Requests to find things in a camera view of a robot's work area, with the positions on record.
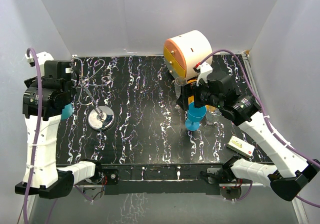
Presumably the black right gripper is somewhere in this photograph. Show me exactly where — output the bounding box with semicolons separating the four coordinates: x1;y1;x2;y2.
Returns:
177;79;223;111

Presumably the blue wine glass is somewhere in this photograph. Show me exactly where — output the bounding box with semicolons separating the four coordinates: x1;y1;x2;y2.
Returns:
61;103;74;120
185;102;207;131

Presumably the wide clear wine glass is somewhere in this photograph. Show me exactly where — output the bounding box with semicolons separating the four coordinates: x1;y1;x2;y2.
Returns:
205;109;222;126

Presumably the yellow wine glass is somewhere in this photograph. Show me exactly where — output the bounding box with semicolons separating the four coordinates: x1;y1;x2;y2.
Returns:
206;105;216;112
186;79;197;104

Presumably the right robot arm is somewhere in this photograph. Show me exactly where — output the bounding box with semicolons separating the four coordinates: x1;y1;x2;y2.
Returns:
176;71;320;201

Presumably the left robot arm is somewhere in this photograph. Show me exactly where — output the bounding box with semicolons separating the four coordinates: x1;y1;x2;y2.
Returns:
14;60;103;200

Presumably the chrome wine glass rack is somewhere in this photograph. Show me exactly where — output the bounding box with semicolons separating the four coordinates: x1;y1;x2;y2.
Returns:
72;56;115;131

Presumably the round white drawer cabinet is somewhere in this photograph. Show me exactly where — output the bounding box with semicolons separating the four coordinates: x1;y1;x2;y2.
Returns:
163;30;213;80

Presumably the small yellow white box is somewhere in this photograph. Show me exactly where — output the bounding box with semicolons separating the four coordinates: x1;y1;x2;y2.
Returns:
226;136;255;158

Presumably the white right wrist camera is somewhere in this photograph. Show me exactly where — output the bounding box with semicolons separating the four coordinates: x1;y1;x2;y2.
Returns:
193;62;213;86

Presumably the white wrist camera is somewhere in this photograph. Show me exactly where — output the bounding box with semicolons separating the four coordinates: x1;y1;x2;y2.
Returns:
193;62;213;86
25;51;54;74

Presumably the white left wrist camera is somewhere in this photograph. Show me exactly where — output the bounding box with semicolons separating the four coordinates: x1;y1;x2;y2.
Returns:
25;51;54;74

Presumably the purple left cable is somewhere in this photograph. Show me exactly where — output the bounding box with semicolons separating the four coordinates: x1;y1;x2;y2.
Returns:
16;47;88;224

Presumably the aluminium frame rail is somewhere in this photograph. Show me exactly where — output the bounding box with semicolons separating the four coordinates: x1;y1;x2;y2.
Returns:
17;51;310;224

